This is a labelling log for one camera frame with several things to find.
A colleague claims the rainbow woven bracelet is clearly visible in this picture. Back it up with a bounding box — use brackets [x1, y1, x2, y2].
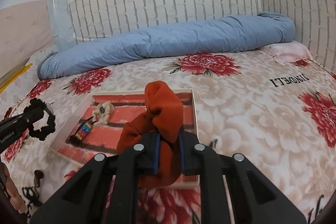
[70, 116, 96, 144]

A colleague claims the orange scrunchie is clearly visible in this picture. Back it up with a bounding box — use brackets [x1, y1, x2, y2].
[116, 81, 184, 187]

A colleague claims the pink pillow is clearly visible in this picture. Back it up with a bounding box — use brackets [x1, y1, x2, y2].
[270, 43, 314, 64]

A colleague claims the pink padded board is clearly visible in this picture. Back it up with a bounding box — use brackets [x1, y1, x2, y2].
[0, 0, 57, 77]

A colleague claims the black scrunchie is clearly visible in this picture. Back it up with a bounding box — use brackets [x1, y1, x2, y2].
[22, 98, 56, 139]

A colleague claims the cream scrunchie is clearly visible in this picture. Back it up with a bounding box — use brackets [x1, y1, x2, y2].
[93, 101, 114, 125]

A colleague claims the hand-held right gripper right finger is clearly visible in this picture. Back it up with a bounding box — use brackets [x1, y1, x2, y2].
[179, 130, 307, 224]

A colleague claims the black beaded hair tie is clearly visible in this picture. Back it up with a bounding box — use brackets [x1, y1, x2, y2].
[34, 170, 45, 187]

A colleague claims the tray with red brick lining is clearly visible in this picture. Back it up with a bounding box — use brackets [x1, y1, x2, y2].
[49, 87, 200, 189]

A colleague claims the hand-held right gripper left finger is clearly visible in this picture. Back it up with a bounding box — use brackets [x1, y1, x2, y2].
[29, 133, 160, 224]

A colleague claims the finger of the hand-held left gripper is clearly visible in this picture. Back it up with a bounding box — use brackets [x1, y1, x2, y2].
[14, 106, 53, 131]

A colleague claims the rolled blue duvet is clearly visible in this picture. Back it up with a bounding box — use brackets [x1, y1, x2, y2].
[37, 12, 296, 80]

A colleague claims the clear plastic sheet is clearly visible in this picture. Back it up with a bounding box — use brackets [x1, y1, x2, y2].
[46, 0, 76, 52]

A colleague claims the yellow tape strip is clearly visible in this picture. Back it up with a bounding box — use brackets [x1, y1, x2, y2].
[0, 63, 33, 93]

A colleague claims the person's left hand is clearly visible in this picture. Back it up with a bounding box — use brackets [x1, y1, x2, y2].
[0, 162, 25, 214]

